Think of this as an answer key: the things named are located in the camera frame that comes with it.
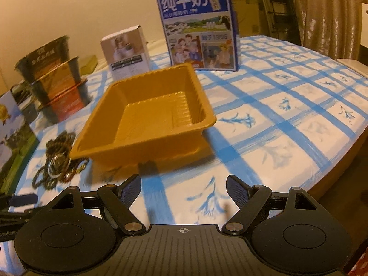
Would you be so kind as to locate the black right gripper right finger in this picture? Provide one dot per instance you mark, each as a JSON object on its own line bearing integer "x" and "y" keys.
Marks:
{"x": 252, "y": 202}

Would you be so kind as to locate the beige curtain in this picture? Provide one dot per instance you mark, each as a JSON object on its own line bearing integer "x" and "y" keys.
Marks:
{"x": 330, "y": 27}

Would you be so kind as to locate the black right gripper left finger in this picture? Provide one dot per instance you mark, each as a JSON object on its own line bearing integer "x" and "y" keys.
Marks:
{"x": 116, "y": 202}

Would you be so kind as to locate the stacked dark gold bowls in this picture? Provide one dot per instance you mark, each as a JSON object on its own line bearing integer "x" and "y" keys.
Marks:
{"x": 55, "y": 80}

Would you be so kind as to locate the dark metal shelf rack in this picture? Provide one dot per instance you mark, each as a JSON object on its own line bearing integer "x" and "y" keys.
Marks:
{"x": 281, "y": 20}

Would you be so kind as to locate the blue checked floral tablecloth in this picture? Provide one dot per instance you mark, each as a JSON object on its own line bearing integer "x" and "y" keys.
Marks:
{"x": 283, "y": 120}

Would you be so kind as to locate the blue milk carton box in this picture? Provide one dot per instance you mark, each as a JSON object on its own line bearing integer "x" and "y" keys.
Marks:
{"x": 203, "y": 33}

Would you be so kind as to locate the small white product box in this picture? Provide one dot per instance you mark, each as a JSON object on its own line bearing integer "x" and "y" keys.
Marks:
{"x": 126, "y": 53}

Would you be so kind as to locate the orange plastic tray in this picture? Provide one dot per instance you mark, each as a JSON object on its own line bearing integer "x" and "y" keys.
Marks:
{"x": 156, "y": 116}

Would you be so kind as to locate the green blue picture box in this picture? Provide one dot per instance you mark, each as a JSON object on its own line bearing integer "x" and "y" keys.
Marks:
{"x": 18, "y": 143}

